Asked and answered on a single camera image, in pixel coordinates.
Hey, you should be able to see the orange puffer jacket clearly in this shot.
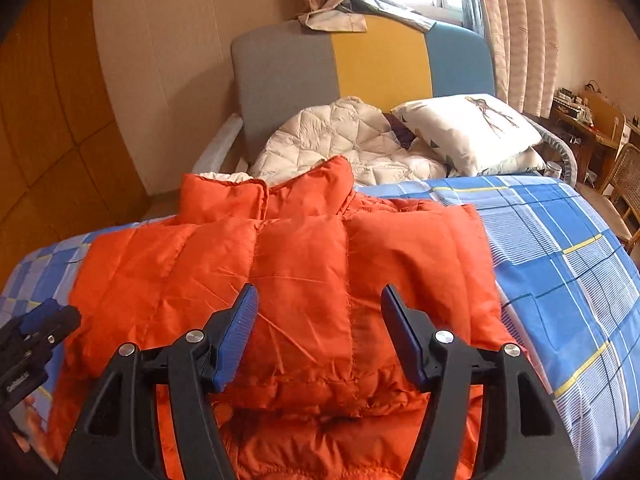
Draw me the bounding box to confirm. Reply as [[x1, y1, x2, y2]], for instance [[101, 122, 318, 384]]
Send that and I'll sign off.
[[46, 157, 510, 479]]

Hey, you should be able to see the wooden desk with clutter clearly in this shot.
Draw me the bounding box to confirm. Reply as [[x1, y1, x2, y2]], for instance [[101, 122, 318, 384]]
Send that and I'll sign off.
[[550, 81, 631, 188]]

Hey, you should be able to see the pink striped curtain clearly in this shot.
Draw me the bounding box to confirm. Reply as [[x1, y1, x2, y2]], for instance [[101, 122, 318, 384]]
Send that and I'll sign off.
[[298, 0, 559, 117]]

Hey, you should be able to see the blue plaid bed sheet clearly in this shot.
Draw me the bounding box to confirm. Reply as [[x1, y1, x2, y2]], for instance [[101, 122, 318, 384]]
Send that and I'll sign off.
[[1, 174, 639, 479]]

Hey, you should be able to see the wicker chair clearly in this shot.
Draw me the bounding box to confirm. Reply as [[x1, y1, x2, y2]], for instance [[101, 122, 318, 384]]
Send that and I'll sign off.
[[576, 143, 640, 254]]

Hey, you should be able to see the white printed pillow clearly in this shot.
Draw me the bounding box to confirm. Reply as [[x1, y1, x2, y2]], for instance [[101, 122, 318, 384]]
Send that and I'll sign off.
[[392, 94, 544, 177]]

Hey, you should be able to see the tricolour upholstered headboard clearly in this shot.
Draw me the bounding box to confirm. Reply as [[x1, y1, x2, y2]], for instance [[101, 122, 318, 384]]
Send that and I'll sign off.
[[192, 13, 497, 174]]

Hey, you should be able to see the wooden wardrobe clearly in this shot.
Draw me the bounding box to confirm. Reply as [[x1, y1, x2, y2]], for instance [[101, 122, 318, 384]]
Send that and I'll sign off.
[[1, 0, 150, 280]]

